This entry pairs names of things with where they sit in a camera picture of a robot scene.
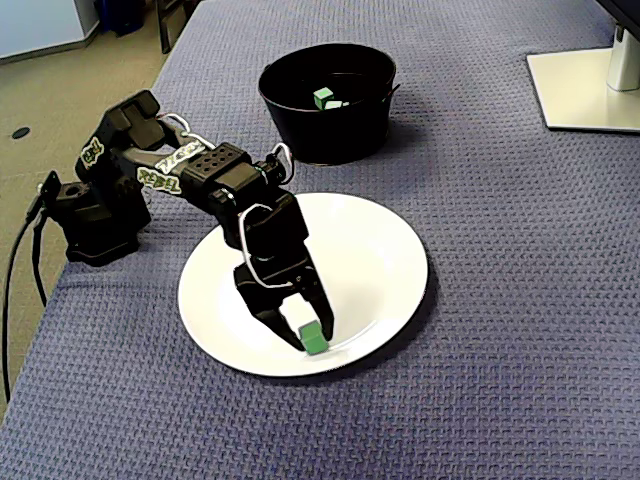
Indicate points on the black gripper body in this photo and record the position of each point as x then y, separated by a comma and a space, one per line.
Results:
267, 292

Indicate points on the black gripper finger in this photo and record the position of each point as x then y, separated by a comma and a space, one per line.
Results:
320, 302
275, 322

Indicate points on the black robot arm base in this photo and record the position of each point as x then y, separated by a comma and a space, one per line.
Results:
95, 235

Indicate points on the white round plate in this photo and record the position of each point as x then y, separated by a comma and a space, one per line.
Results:
380, 240

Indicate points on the black metal pot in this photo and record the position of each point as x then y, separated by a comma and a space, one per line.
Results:
330, 135

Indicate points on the blue waffle weave cloth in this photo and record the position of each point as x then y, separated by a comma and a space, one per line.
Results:
500, 300

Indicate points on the dark furniture leg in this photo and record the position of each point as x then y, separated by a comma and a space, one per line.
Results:
167, 30

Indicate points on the black round floor cover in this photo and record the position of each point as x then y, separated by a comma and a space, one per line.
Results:
20, 133

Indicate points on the dark blue bin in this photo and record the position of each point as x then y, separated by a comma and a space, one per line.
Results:
120, 15

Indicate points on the light blue cabinet panel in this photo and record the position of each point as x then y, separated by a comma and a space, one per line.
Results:
40, 25

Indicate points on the white monitor stand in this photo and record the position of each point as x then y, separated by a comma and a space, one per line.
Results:
575, 90

